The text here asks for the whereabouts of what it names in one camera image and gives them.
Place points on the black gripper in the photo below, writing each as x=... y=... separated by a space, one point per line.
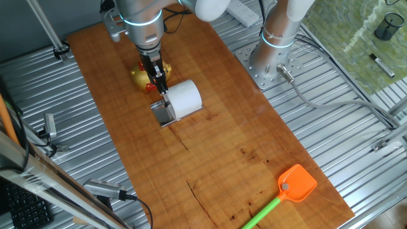
x=149 y=60

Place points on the white paper roll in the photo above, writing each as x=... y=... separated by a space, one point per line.
x=186 y=98

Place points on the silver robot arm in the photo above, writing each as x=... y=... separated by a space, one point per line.
x=143 y=28

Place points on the mirror steel roll holder shelf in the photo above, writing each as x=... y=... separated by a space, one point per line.
x=160 y=116

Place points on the golden piggy bank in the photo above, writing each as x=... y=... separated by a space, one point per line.
x=140 y=79

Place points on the wooden board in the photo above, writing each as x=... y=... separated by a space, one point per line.
x=222 y=143

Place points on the white power strip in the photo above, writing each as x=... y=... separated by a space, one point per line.
x=245 y=14

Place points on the orange stick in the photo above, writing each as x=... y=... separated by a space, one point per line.
x=6 y=121

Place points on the black keyboard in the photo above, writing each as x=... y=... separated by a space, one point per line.
x=27 y=208

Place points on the black and white marker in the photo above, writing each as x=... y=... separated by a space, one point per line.
x=382 y=65

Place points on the black mesh pen cup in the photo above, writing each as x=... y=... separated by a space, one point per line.
x=388 y=27

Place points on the aluminium profile bar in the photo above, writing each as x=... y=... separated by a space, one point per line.
x=397 y=132
x=399 y=107

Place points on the wrist camera with silver bracket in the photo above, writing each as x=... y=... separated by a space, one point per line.
x=113 y=27

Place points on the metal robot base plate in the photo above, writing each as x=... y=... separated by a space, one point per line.
x=254 y=74

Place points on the small silver camera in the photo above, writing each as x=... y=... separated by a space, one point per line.
x=50 y=125

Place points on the metal camera stand pole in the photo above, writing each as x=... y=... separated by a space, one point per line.
x=44 y=25

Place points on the ridged silver camera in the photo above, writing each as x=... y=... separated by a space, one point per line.
x=103 y=189

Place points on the large aluminium frame bar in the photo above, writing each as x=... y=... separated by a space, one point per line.
x=38 y=178

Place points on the metal corner bracket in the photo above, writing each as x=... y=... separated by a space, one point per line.
x=379 y=145

